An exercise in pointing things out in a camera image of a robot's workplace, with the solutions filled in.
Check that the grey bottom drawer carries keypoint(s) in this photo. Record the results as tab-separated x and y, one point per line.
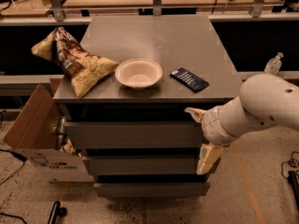
151	189

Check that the grey drawer cabinet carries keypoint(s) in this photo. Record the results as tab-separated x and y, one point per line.
187	41

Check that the grey middle drawer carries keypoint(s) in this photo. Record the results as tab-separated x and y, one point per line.
141	165

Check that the clear sanitizer bottle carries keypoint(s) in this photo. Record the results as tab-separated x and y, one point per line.
274	64

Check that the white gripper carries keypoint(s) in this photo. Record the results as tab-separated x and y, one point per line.
212	125

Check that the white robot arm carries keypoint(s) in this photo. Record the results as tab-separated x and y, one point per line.
264	101

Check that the grey drawer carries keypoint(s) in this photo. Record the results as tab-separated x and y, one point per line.
125	134
141	165
151	189

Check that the dark blue snack packet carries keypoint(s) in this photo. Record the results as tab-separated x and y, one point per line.
189	80

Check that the white paper bowl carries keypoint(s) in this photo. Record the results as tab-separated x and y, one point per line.
139	74

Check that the grey top drawer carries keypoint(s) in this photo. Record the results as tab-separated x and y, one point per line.
125	134

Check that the black object at bottom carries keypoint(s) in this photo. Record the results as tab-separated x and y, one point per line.
57	213

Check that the metal railing frame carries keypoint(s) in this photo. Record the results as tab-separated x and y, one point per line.
46	11

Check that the black device on floor right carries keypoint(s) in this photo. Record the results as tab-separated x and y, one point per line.
290	171

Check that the yellow brown chip bag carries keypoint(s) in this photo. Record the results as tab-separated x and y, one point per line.
83	68

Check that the open cardboard box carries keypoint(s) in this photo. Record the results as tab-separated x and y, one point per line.
34	134

